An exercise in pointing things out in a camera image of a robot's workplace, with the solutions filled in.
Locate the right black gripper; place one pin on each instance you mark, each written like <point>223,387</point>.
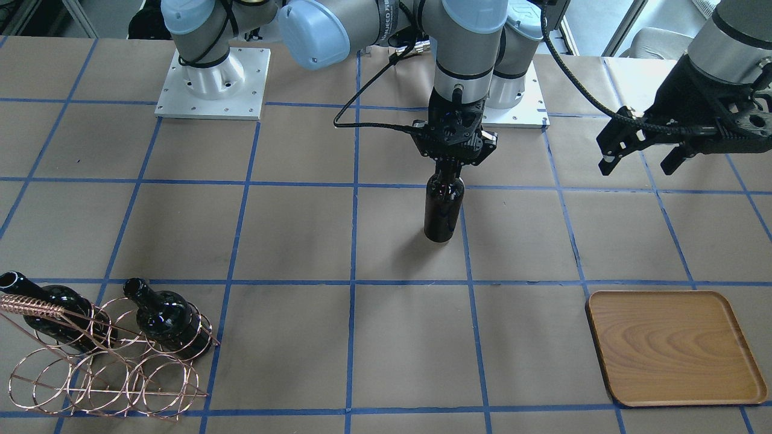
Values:
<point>486,144</point>

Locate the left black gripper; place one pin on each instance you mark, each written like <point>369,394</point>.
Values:
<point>683,94</point>

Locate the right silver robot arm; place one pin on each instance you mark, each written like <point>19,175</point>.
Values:
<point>323,33</point>

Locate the wooden tray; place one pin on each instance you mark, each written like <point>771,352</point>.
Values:
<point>673,348</point>

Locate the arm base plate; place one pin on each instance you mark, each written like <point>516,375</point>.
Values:
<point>516,102</point>
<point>231,90</point>

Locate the copper wire bottle basket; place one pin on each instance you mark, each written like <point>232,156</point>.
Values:
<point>128,376</point>

